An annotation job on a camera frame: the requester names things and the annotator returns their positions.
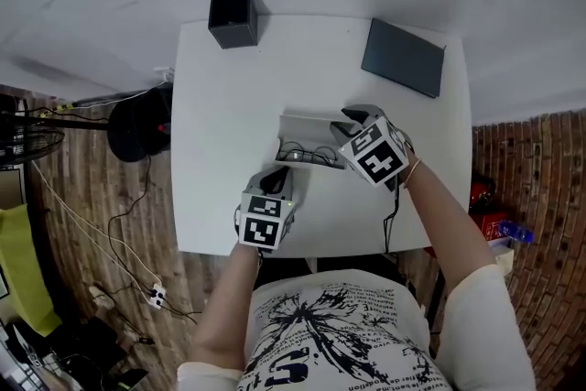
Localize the white table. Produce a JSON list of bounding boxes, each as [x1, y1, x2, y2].
[[169, 15, 473, 258]]

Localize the red and black object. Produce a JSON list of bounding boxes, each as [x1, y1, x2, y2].
[[468, 171, 498, 212]]

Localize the white power strip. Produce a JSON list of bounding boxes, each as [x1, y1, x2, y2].
[[147, 282, 168, 310]]

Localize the dark grey notebook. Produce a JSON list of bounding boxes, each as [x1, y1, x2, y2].
[[360, 17, 448, 100]]

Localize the black square pen holder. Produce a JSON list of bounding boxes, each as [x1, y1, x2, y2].
[[207, 0, 269, 50]]

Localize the round thin-framed eyeglasses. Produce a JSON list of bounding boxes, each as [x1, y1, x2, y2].
[[277, 141, 341, 167]]

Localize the black standing fan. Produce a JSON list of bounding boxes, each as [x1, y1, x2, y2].
[[0, 84, 175, 167]]

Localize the blue plastic bottle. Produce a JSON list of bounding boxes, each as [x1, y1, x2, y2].
[[497, 219, 535, 244]]

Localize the black floor cable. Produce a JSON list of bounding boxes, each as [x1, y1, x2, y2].
[[106, 154, 153, 289]]

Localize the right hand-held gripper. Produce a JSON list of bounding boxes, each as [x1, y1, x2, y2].
[[330, 103, 415, 192]]

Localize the person's right forearm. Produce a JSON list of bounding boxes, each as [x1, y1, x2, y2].
[[402, 154, 499, 292]]

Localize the white floor cable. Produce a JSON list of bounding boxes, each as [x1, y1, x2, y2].
[[30, 159, 162, 289]]

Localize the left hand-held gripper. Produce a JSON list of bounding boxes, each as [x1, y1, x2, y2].
[[234, 166, 297, 251]]

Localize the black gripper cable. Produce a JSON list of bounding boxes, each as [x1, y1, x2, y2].
[[382, 180, 403, 254]]

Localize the white printed shirt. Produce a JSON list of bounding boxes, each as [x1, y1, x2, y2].
[[176, 263, 537, 391]]

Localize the white box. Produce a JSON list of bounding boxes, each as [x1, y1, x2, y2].
[[273, 106, 364, 171]]

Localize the thin wrist bracelet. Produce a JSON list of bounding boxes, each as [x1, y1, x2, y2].
[[404, 158, 422, 190]]

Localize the green fabric bag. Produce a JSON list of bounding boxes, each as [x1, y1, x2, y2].
[[0, 202, 63, 339]]

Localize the white paper bag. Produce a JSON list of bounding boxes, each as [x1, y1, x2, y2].
[[493, 236, 517, 277]]

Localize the person's left forearm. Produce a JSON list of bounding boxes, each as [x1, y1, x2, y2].
[[189, 240, 263, 371]]

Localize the red box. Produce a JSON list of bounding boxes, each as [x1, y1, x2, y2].
[[470, 210, 509, 244]]

